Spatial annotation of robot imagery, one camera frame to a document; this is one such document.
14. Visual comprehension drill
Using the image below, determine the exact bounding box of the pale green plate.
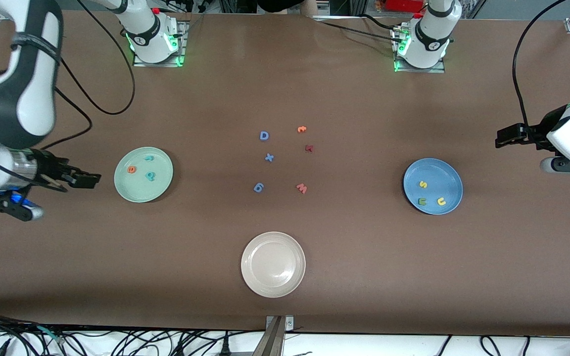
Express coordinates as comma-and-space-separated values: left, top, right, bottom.
114, 146, 174, 204

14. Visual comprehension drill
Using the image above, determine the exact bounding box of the blue plate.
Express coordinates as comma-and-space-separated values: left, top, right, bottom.
403, 158, 464, 216

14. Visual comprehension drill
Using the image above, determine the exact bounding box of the red box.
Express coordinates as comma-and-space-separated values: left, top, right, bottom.
385, 0, 424, 13

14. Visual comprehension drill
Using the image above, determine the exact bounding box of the beige plate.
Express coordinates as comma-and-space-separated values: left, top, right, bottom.
240, 231, 307, 299

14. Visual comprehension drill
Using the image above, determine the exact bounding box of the background metal rack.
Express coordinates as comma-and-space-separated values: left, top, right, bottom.
216, 0, 384, 15

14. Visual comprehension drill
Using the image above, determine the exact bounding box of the brown table cover sheet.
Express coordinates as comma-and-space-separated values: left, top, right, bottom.
0, 9, 570, 338

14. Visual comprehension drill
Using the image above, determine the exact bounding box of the dark-clothed person body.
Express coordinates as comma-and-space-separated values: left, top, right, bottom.
258, 0, 305, 13

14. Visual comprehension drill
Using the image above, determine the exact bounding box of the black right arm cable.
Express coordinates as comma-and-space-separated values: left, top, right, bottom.
40, 0, 136, 151

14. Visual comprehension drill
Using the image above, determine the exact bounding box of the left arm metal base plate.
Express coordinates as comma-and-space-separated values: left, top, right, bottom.
393, 25, 446, 74

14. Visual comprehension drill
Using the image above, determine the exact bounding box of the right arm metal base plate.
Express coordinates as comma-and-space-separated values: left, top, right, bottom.
133, 20, 189, 68

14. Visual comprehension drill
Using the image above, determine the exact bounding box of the teal cable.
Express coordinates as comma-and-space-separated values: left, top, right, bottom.
35, 324, 65, 345

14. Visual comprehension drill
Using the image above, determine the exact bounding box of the black looped cable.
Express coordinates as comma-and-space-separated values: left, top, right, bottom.
107, 331, 182, 356
479, 335, 502, 356

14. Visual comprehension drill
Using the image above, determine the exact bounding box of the aluminium camera post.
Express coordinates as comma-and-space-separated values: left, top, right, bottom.
252, 315, 295, 356

